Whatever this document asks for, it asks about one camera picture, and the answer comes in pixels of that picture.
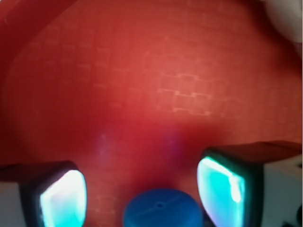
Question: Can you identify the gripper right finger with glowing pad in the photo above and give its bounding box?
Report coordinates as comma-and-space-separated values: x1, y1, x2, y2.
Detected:
197, 140, 303, 227

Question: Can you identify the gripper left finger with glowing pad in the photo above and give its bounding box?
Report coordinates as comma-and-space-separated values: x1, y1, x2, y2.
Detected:
0, 161, 87, 227

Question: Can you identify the blue plastic bottle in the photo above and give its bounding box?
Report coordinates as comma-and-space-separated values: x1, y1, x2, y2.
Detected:
123, 188, 204, 227

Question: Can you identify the red plastic tray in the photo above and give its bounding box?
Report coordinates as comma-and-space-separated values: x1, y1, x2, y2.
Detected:
0, 0, 303, 227

